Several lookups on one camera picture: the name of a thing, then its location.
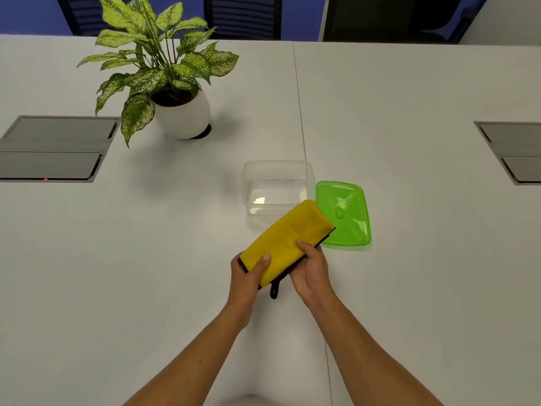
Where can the person's left forearm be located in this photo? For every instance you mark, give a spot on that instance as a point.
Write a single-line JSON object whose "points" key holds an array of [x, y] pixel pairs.
{"points": [[194, 363]]}

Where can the person's left hand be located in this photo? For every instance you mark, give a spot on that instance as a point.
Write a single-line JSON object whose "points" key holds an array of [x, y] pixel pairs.
{"points": [[245, 291]]}

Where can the person's right hand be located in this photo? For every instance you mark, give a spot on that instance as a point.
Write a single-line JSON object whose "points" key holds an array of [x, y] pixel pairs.
{"points": [[312, 279]]}

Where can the green plastic lid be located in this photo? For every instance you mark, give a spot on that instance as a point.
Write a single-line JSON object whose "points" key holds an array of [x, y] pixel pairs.
{"points": [[346, 215]]}

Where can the person's grey shirt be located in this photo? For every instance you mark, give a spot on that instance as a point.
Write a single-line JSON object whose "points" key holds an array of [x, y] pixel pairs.
{"points": [[247, 401]]}

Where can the person's right forearm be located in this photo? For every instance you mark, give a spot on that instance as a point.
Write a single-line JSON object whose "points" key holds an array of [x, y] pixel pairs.
{"points": [[372, 359]]}

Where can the clear plastic container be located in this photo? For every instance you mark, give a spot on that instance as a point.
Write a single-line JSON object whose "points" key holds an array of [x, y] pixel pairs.
{"points": [[274, 181]]}

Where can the yellow and grey cloth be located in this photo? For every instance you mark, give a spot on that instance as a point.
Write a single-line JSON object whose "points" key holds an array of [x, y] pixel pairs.
{"points": [[287, 236]]}

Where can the green variegated plant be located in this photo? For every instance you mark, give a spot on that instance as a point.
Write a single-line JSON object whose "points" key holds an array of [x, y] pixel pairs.
{"points": [[143, 76]]}

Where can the black pot saucer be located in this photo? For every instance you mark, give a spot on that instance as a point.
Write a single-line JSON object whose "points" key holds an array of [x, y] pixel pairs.
{"points": [[205, 133]]}

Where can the white plant pot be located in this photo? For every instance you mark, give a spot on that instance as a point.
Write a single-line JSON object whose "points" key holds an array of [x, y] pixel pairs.
{"points": [[186, 120]]}

